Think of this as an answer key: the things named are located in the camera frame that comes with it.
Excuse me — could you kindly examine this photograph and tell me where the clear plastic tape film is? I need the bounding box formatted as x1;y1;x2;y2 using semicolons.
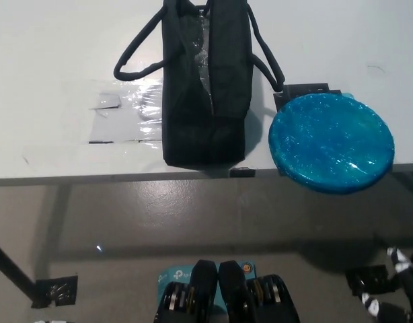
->
21;77;165;159

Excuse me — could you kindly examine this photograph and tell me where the robot right hand white black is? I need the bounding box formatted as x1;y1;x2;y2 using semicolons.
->
360;246;413;323

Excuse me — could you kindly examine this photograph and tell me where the small black tape piece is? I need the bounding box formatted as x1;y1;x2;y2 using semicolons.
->
229;166;257;178

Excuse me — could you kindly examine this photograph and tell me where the teal tp-link box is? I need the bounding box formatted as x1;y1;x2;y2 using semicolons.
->
156;261;258;308

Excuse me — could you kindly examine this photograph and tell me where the black floor bracket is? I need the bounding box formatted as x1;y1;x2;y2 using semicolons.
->
30;275;79;309

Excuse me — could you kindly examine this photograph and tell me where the large black tape patch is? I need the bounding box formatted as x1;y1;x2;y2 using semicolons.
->
272;83;354;112

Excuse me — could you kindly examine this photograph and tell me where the black table leg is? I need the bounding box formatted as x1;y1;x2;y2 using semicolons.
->
0;237;36;297

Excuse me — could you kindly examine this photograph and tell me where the blue plate stack plastic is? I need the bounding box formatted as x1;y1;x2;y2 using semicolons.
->
268;93;396;196

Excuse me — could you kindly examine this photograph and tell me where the black fabric bag with handles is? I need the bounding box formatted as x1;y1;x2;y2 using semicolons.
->
114;0;286;168

